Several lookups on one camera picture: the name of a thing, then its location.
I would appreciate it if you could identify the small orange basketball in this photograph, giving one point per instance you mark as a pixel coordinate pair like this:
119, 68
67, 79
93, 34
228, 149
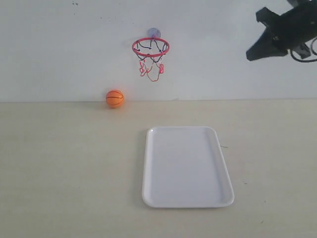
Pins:
114, 98

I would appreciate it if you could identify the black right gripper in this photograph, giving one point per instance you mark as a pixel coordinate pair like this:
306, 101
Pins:
291, 31

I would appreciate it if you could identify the red mini basketball hoop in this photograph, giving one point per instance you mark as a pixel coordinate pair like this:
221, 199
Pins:
150, 51

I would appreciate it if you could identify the white plastic tray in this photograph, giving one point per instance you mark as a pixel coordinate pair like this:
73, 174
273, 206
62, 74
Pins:
184, 167

